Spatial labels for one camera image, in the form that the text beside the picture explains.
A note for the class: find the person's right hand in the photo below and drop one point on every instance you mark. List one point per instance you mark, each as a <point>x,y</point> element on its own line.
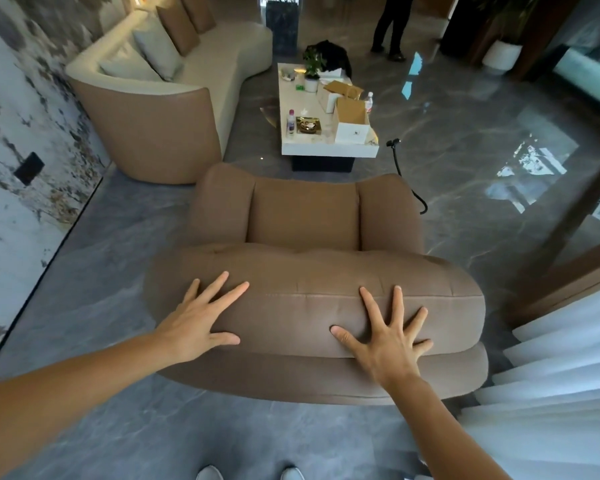
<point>387,352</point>

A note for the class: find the person's left hand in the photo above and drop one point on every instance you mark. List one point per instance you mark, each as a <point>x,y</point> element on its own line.
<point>190,329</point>

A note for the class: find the person's right little finger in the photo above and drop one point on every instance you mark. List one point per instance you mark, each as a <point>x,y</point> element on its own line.
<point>423,347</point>

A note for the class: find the person's right middle finger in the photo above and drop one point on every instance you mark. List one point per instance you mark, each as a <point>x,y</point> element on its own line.
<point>398,307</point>

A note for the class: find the person's left thumb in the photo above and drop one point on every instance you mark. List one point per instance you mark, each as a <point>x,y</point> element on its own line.
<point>226,339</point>

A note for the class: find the person's right thumb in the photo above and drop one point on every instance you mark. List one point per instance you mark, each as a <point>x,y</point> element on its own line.
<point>345,336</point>

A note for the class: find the person's left middle finger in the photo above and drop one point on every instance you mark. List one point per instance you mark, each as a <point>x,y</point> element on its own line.
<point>215,288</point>

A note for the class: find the brown padded armchair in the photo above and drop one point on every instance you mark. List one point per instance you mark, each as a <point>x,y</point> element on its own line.
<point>305,274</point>

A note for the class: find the person's right forearm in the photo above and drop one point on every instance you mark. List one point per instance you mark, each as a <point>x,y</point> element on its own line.
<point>440,429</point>

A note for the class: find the person's left forearm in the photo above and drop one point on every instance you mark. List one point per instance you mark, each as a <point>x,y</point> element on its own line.
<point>65,399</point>

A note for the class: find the person's white left shoe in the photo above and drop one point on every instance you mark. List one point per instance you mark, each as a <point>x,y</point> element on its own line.
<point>209,473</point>

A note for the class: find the person's white shoe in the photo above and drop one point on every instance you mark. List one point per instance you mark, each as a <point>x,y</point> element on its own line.
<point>209,473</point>
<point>292,473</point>

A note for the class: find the white pleated curtain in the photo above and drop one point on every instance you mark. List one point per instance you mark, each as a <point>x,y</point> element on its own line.
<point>555,394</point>

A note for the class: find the person's white right shoe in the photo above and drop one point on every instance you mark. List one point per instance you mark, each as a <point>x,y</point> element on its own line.
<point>292,473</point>

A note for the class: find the white coffee table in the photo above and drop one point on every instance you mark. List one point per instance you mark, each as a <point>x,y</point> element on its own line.
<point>300,144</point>

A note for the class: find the cream and tan curved sofa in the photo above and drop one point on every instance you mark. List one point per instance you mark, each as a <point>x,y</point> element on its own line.
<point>165,124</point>

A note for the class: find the clear plastic bottle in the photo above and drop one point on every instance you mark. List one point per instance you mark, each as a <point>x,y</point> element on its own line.
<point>291,122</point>

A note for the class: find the open white cardboard box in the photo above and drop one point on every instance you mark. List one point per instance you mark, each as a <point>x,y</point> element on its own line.
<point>352,127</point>

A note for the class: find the gold square ashtray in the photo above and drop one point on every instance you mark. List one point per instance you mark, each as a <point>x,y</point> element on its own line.
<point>308,126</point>

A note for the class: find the red capped plastic bottle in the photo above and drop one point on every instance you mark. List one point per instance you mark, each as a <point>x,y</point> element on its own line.
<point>369,103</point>

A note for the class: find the open brown cardboard box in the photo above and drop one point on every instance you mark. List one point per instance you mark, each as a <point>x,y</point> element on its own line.
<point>337,92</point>

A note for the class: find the small potted plant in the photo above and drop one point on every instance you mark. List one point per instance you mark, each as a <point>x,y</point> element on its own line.
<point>312,69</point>

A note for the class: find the small white cushion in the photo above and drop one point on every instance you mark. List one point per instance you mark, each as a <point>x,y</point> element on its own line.
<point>127,64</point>

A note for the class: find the white tissue box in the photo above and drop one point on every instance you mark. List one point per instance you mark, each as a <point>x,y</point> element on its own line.
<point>331,73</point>

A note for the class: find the large white cushion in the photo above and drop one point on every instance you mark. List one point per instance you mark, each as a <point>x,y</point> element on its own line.
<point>159,47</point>

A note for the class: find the black bag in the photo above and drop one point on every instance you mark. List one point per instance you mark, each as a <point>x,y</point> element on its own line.
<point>336,54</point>

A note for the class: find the brown cushion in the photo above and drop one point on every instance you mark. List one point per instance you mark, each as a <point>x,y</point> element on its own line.
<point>179,28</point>
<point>199,12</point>

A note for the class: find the dark marble planter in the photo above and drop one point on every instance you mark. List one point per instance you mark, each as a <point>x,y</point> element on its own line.
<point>282,27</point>

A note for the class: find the white round plant pot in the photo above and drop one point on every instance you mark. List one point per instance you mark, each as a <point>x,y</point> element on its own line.
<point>502,55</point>

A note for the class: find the large green plant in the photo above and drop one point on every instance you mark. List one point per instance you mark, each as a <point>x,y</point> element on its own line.
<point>517,17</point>

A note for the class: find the black wall socket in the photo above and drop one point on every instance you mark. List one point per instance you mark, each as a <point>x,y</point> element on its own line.
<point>29,168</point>

